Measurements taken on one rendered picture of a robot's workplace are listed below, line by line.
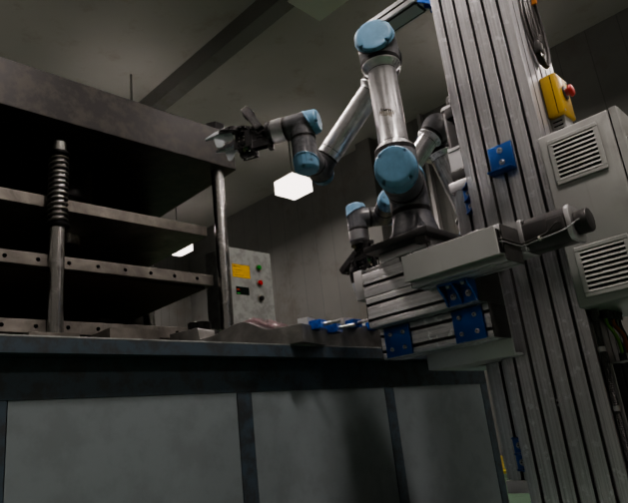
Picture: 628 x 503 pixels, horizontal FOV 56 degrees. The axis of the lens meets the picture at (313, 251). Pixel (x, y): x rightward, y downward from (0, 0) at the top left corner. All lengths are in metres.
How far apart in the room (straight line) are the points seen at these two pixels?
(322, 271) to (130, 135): 8.20
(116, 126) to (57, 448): 1.56
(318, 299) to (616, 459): 9.22
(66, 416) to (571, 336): 1.22
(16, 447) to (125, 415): 0.24
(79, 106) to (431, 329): 1.67
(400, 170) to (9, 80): 1.55
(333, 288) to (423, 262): 8.91
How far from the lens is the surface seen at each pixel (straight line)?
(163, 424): 1.55
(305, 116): 1.80
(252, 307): 2.94
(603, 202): 1.62
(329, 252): 10.56
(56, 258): 2.39
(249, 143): 1.84
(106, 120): 2.65
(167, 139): 2.77
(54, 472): 1.44
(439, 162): 2.38
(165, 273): 2.63
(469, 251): 1.44
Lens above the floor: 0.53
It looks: 17 degrees up
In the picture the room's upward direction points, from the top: 6 degrees counter-clockwise
